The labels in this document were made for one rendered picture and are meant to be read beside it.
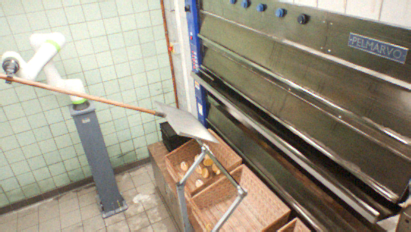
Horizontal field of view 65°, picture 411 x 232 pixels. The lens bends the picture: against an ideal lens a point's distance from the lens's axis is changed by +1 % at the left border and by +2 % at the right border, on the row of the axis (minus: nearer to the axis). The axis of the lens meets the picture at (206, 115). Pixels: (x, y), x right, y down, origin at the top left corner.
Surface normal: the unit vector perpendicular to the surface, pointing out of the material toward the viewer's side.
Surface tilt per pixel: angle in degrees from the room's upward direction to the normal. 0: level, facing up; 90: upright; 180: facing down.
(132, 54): 90
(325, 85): 70
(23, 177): 90
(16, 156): 90
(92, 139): 90
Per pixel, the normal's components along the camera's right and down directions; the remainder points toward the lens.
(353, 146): -0.87, -0.04
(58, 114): 0.44, 0.42
